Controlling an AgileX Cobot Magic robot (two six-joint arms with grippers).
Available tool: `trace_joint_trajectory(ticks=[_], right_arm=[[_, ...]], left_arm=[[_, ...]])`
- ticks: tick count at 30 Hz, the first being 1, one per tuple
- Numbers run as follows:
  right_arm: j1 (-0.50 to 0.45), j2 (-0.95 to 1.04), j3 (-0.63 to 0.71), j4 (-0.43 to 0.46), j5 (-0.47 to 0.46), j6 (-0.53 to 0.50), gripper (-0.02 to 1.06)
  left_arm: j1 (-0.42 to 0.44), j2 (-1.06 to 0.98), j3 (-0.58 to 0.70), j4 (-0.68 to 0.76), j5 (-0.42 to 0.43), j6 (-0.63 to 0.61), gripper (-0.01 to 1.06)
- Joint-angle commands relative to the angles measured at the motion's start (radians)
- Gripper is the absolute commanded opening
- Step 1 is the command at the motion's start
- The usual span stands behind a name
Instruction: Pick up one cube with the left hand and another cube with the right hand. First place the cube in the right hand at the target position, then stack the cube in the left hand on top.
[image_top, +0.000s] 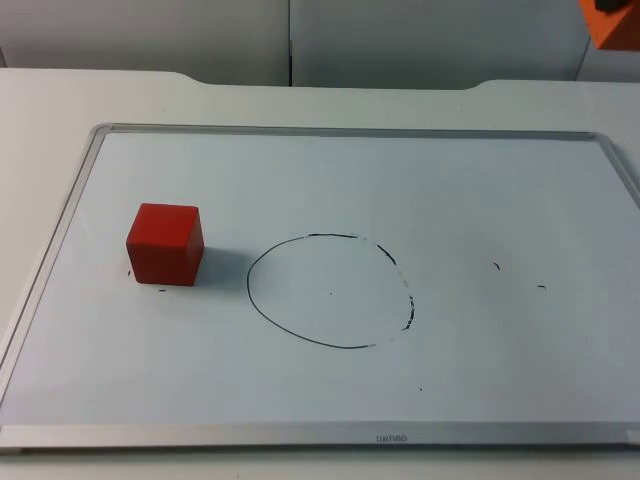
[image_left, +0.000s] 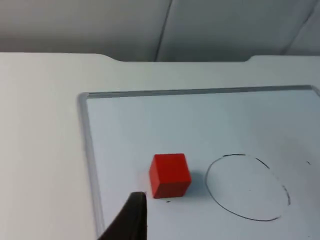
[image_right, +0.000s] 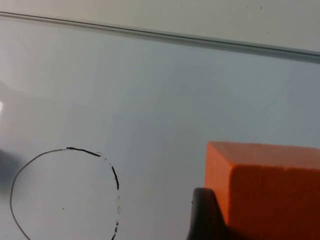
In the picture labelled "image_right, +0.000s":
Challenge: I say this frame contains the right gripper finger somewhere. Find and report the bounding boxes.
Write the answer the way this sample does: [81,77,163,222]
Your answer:
[187,187,229,240]

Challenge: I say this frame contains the orange cube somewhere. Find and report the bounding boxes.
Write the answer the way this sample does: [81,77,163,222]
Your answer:
[204,141,320,240]

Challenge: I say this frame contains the grey-framed whiteboard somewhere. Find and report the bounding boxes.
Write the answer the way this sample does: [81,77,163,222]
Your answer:
[0,10,320,240]

